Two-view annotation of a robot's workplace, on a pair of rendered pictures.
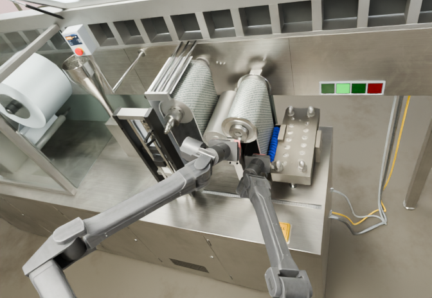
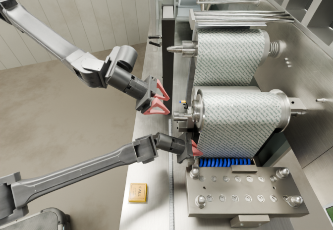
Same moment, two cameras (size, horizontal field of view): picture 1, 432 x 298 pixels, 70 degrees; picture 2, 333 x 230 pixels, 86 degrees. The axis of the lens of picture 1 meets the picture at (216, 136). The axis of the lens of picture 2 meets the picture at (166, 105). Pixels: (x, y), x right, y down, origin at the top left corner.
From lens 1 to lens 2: 0.77 m
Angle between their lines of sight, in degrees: 39
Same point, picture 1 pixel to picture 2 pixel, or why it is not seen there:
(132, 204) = (38, 28)
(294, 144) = (233, 186)
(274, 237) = (58, 173)
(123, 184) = not seen: hidden behind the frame
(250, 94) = (249, 103)
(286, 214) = (158, 196)
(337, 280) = not seen: outside the picture
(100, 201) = (150, 64)
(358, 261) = not seen: outside the picture
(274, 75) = (309, 128)
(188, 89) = (218, 40)
